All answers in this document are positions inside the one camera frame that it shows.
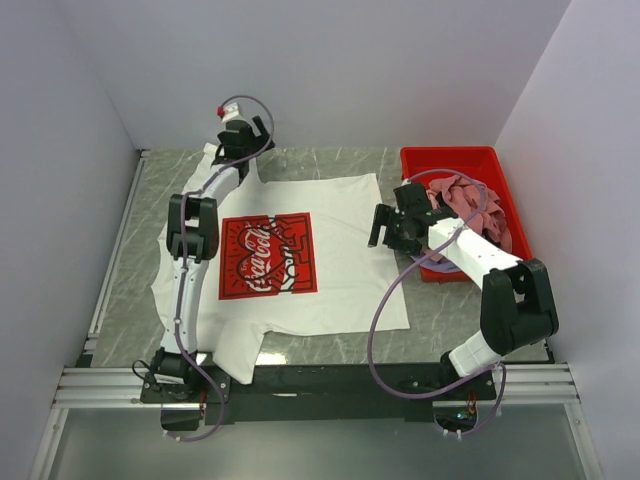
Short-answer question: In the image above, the lavender t shirt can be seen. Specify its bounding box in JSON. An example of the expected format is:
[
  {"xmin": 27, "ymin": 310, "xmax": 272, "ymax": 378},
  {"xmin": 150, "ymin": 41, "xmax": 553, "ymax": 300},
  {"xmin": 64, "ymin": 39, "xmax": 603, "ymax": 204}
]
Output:
[{"xmin": 410, "ymin": 250, "xmax": 460, "ymax": 274}]

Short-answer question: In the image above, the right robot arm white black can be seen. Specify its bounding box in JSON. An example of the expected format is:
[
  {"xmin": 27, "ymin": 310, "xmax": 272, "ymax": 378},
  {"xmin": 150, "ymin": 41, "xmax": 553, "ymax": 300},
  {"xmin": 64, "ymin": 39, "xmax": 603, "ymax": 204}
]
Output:
[{"xmin": 368, "ymin": 183, "xmax": 559, "ymax": 399}]

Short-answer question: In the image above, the black base crossbar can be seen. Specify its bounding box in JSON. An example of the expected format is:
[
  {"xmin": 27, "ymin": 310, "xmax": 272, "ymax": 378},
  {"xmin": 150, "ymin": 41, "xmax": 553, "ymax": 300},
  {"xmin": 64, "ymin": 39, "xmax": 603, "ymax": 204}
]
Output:
[{"xmin": 139, "ymin": 363, "xmax": 496, "ymax": 431}]

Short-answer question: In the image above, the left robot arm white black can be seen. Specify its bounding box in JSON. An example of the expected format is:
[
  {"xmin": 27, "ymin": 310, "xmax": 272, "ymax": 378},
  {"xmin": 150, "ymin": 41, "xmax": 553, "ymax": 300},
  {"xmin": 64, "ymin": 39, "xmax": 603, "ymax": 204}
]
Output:
[{"xmin": 145, "ymin": 103, "xmax": 274, "ymax": 402}]

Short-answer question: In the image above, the dusty pink t shirt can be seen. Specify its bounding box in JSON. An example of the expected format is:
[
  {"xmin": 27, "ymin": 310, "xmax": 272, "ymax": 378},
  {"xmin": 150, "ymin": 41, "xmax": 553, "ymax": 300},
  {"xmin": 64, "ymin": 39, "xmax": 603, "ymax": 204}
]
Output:
[{"xmin": 424, "ymin": 173, "xmax": 514, "ymax": 257}]

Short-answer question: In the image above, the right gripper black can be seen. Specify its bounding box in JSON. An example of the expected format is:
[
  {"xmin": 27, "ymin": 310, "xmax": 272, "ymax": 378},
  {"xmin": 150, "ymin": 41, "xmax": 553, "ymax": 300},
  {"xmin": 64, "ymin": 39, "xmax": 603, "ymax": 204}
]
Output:
[{"xmin": 368, "ymin": 204, "xmax": 423, "ymax": 257}]

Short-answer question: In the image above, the red plastic bin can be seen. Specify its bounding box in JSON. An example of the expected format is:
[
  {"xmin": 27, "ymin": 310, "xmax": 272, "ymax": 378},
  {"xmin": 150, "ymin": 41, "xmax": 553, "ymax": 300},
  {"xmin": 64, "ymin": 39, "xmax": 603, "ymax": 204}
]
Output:
[{"xmin": 400, "ymin": 146, "xmax": 533, "ymax": 260}]

